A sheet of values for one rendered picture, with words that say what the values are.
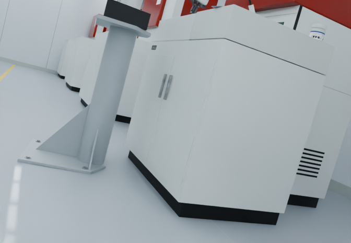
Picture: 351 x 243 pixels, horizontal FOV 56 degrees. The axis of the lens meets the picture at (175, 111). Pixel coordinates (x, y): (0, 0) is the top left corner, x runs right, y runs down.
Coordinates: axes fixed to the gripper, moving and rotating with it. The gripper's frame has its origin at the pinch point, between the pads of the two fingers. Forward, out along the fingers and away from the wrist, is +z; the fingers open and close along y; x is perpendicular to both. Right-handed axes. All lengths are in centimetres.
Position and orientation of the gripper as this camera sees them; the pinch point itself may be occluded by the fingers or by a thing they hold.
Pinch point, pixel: (193, 10)
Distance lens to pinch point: 193.8
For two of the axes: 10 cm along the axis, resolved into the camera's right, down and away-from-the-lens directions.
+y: -8.1, -4.1, -4.3
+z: -4.4, 9.0, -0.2
